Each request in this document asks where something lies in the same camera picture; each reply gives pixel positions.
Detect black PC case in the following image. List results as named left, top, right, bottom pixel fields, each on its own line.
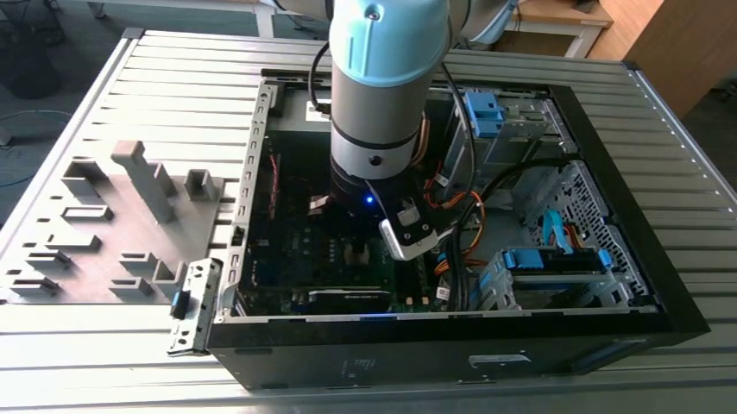
left=204, top=67, right=710, bottom=392

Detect orange wire bundle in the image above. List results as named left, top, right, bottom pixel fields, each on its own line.
left=423, top=175, right=490, bottom=279

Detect green RAM stick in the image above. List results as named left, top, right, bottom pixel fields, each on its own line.
left=414, top=257, right=432, bottom=306

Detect red orange power wires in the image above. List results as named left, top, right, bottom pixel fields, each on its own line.
left=562, top=222, right=590, bottom=250

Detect grey power supply unit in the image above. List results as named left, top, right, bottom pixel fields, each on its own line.
left=268, top=90, right=334, bottom=193

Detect hard disk in blue carrier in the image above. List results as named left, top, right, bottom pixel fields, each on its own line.
left=499, top=245, right=613, bottom=275

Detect white flat ribbon cable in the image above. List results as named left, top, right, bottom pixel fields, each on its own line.
left=307, top=193, right=331, bottom=222

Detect red twisted wire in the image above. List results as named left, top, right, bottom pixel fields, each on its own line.
left=267, top=153, right=284, bottom=242

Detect green motherboard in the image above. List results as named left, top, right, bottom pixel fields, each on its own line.
left=239, top=150, right=454, bottom=315

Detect grey parts rack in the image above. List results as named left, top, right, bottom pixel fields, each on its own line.
left=0, top=140, right=243, bottom=306

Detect black office chair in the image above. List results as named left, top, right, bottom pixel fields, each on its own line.
left=0, top=0, right=68, bottom=99

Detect tall silver drive cage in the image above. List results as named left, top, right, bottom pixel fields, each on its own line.
left=440, top=88, right=579, bottom=193

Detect metal card retention bracket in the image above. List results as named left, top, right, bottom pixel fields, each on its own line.
left=164, top=256, right=224, bottom=358

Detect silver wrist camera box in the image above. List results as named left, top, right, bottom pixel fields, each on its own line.
left=367, top=183, right=446, bottom=262

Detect black RAM slot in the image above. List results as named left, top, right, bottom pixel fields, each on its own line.
left=395, top=259, right=411, bottom=306
left=408, top=258, right=426, bottom=306
left=402, top=259, right=419, bottom=306

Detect thick black cable bundle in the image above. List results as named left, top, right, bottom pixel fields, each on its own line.
left=446, top=157, right=577, bottom=312

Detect black CPU socket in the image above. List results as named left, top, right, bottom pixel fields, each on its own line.
left=339, top=241, right=380, bottom=279

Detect wooden desk white frame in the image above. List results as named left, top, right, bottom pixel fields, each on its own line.
left=85, top=0, right=615, bottom=60

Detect wooden cabinet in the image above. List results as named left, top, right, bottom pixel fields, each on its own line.
left=586, top=0, right=737, bottom=118

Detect black camera cable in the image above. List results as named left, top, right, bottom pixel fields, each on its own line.
left=439, top=62, right=482, bottom=242
left=308, top=41, right=334, bottom=120

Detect black graphics card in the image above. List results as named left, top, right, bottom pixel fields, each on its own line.
left=306, top=287, right=394, bottom=315

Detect light blue data wire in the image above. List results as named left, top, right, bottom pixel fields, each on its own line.
left=540, top=209, right=579, bottom=256

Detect blue empty disk carrier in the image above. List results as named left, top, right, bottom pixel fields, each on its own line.
left=463, top=91, right=507, bottom=139

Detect blue latch clip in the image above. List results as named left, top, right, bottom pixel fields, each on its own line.
left=169, top=291, right=192, bottom=321

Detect low silver disk bay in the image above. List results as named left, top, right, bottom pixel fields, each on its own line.
left=468, top=252, right=657, bottom=312

